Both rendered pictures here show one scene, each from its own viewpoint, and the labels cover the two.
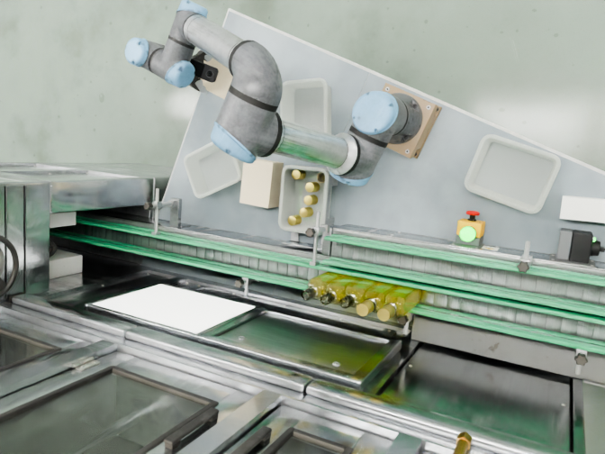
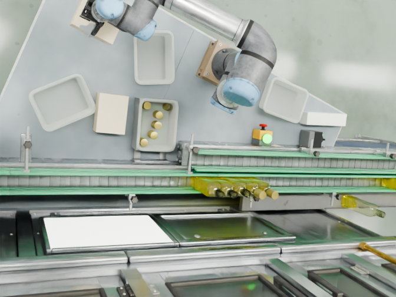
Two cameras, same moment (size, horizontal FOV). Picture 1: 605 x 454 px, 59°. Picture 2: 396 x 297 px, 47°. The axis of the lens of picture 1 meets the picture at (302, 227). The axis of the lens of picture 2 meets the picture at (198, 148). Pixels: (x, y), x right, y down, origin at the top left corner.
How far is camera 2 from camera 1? 1.41 m
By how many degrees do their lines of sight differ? 48
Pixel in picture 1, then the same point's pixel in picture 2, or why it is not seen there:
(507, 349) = (291, 202)
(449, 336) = (263, 203)
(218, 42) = (222, 16)
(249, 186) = (106, 117)
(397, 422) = (332, 250)
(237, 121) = (262, 78)
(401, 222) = (216, 135)
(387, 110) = not seen: hidden behind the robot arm
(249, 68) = (270, 43)
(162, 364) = (184, 269)
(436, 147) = not seen: hidden behind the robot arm
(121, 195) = not seen: outside the picture
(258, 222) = (101, 147)
